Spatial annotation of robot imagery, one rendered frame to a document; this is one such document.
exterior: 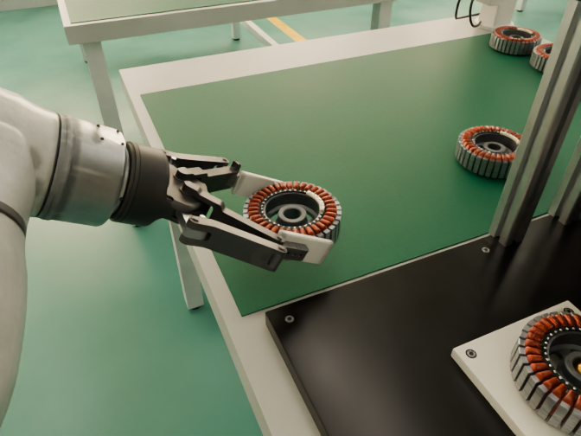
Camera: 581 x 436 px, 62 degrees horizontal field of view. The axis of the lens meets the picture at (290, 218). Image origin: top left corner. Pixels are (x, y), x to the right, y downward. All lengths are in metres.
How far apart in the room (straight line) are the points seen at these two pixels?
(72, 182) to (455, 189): 0.54
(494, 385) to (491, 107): 0.64
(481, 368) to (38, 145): 0.42
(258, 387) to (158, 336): 1.04
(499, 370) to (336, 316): 0.16
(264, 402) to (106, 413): 0.96
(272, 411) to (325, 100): 0.65
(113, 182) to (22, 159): 0.07
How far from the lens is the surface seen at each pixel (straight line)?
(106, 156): 0.42
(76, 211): 0.43
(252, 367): 0.51
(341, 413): 0.46
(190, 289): 1.48
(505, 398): 0.49
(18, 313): 0.35
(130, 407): 1.40
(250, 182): 0.58
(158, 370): 1.45
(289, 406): 0.49
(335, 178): 0.74
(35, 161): 0.41
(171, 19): 1.54
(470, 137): 0.83
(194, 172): 0.51
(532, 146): 0.59
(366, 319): 0.52
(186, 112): 0.95
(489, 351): 0.51
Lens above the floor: 1.17
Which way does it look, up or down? 39 degrees down
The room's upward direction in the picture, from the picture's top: straight up
